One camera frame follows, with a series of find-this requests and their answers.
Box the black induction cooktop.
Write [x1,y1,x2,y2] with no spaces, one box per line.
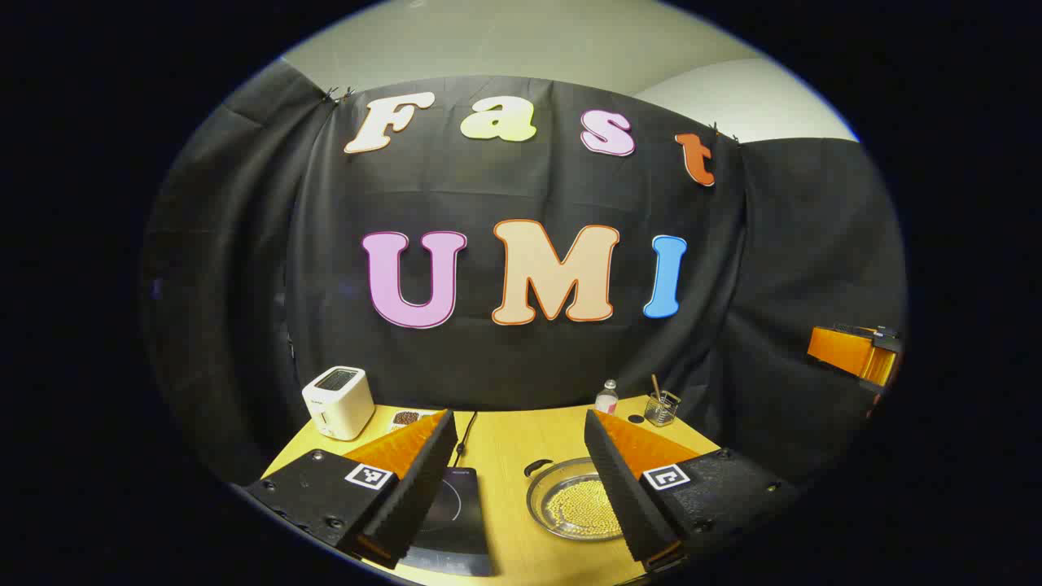
[399,466,495,577]

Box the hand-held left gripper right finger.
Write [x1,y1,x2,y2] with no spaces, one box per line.
[584,409,807,575]

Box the black power cable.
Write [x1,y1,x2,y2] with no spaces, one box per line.
[450,411,479,469]

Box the pile of yellow soybeans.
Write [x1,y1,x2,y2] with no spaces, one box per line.
[544,478,626,538]

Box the white toaster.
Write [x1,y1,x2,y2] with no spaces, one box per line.
[301,365,376,441]

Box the steel pot with black handles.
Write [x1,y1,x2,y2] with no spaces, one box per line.
[523,457,632,542]

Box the black backdrop cloth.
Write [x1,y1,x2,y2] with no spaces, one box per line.
[138,59,908,489]

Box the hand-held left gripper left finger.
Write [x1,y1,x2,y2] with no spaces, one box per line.
[244,409,459,571]

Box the wire mesh utensil holder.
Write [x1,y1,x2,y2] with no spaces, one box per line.
[644,389,682,428]

